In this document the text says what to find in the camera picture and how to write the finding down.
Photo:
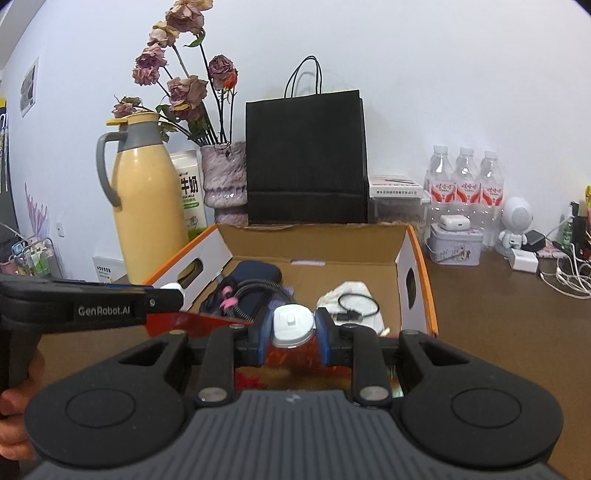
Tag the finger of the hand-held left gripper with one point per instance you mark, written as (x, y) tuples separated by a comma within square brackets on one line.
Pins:
[(164, 302)]

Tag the purple white vase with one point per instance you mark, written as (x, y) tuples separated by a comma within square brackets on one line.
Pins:
[(224, 180)]

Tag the small green tube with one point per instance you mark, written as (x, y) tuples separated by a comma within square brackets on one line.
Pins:
[(566, 230)]

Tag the white charger adapter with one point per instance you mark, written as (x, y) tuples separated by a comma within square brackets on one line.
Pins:
[(524, 261)]

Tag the white earbuds case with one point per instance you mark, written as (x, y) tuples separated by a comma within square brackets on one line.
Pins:
[(455, 222)]

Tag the black power adapter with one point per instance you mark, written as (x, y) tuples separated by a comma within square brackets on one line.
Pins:
[(535, 240)]

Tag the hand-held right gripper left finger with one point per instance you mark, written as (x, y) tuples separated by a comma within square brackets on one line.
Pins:
[(264, 337)]

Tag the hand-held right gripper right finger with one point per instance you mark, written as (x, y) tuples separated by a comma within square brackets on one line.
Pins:
[(322, 339)]

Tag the black paper bag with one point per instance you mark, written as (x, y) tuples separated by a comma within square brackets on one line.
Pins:
[(304, 161)]

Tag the wall picture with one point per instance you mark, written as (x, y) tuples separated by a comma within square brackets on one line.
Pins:
[(28, 87)]

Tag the white tin box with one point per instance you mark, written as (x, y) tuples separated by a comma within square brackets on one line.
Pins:
[(455, 249)]

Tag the small black bottle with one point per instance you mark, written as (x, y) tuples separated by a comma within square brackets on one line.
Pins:
[(577, 221)]

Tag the metal storage rack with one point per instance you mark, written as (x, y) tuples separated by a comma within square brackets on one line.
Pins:
[(27, 258)]

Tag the clear container of seeds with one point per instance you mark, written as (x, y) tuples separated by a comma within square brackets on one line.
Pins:
[(397, 212)]

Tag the red label water bottle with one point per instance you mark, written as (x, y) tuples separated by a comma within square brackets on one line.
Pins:
[(491, 189), (465, 187), (440, 184)]

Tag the white round charger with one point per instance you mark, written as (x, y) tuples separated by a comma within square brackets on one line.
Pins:
[(293, 325)]

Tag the dried rose bouquet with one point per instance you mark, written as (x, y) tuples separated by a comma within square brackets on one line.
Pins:
[(184, 92)]

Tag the person's left hand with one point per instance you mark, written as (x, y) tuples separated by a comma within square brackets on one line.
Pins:
[(14, 415)]

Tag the white robot figurine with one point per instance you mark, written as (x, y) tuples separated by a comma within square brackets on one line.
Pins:
[(515, 217)]

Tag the yellow thermos jug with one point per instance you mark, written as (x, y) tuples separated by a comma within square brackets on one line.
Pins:
[(147, 207)]

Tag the dark navy pouch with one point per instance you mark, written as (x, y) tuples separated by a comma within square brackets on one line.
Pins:
[(254, 270)]

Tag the purple wall sticker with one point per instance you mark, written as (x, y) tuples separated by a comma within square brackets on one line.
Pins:
[(37, 212)]

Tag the red orange cardboard box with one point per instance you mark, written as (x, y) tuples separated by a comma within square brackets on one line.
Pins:
[(323, 249)]

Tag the pink floral pouch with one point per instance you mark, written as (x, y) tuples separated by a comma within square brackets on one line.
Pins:
[(551, 250)]

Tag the white milk carton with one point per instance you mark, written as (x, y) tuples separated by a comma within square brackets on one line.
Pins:
[(189, 194)]

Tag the dark grey cabinet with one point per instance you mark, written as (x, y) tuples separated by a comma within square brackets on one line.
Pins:
[(4, 212)]

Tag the flat white box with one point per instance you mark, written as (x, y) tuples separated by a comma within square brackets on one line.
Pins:
[(397, 189)]

